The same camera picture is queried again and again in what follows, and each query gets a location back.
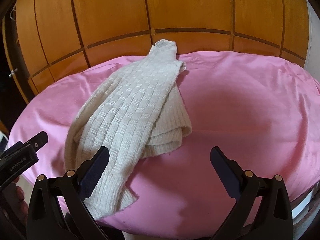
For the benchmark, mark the pink bed sheet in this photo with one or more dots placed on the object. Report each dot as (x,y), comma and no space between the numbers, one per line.
(261,111)

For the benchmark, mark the metal wardrobe door handle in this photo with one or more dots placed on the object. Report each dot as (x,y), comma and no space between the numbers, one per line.
(13,72)

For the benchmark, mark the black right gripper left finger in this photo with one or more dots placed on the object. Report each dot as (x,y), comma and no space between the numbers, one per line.
(45,218)

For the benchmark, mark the person's left hand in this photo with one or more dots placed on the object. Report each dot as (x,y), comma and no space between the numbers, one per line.
(13,203)

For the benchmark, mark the cream knitted sweater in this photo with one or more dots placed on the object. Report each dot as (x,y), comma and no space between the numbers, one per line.
(136,113)

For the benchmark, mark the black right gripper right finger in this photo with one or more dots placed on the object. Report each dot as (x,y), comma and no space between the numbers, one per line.
(262,209)

